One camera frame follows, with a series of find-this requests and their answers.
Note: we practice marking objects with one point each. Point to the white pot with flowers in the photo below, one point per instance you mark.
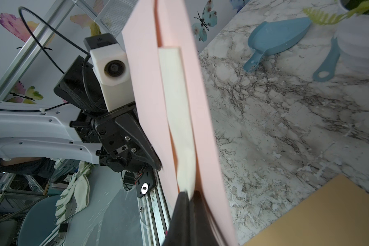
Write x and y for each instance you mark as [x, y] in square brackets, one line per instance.
[352, 34]

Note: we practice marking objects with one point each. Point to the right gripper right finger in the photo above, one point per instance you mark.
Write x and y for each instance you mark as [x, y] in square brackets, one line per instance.
[203, 229]

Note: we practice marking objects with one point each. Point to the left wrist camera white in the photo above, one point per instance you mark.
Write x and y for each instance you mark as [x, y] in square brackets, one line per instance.
[111, 68]

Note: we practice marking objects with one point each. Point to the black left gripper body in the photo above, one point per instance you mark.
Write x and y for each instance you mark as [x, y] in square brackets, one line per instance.
[124, 145]

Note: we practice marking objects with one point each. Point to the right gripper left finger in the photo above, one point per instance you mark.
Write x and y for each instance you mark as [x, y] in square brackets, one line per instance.
[179, 229]

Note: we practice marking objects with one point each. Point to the brown kraft envelope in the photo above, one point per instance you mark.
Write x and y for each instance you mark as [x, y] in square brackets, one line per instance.
[335, 215]

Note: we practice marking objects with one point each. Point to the aluminium front rail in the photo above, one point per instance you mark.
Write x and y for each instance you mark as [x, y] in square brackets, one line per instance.
[154, 215]

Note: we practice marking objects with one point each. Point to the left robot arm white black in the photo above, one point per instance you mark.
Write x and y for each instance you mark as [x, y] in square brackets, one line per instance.
[29, 130]

